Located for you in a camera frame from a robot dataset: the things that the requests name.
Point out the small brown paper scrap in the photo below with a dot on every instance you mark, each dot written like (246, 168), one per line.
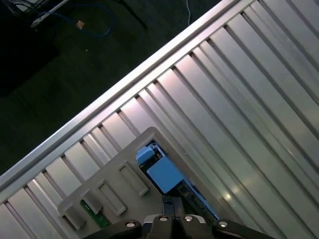
(81, 25)

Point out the green RAM stick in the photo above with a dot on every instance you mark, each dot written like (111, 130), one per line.
(96, 216)

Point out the grey parts rack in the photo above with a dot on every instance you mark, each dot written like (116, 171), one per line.
(117, 164)

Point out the white power strip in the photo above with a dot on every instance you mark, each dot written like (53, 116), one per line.
(49, 13)

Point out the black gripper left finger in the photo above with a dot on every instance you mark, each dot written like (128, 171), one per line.
(162, 229)

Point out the hard disk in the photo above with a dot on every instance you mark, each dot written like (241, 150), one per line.
(164, 174)

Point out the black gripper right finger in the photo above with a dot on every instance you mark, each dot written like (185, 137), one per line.
(184, 229)

